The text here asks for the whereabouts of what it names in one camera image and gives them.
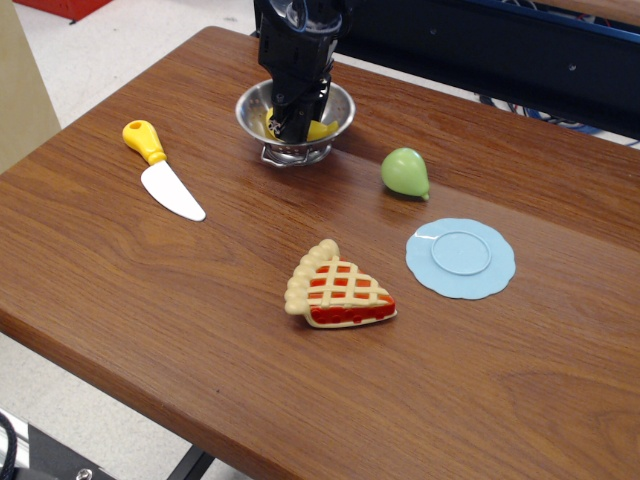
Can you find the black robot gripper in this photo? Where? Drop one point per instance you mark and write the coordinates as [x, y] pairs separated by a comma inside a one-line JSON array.
[[297, 41]]

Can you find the yellow toy banana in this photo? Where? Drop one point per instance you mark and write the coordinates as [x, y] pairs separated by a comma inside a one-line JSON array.
[[317, 130]]

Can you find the small metal colander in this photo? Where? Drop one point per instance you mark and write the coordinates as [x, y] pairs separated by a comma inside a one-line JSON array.
[[254, 109]]

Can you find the green toy pear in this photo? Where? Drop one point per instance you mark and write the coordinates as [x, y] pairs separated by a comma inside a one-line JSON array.
[[404, 171]]

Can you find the toy cherry pie slice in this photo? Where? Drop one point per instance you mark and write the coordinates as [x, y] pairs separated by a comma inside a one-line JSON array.
[[331, 292]]

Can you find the light blue toy plate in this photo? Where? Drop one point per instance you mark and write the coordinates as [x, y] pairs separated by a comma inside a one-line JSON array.
[[460, 258]]

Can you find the red toolbox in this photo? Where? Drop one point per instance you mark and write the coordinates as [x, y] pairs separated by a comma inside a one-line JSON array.
[[74, 10]]

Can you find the beige cabinet side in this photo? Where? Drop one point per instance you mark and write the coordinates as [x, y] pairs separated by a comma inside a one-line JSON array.
[[28, 118]]

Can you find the yellow handled toy knife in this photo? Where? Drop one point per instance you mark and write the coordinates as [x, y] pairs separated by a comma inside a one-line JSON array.
[[159, 179]]

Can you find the black table leg bracket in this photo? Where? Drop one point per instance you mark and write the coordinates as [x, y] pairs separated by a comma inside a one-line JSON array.
[[29, 453]]

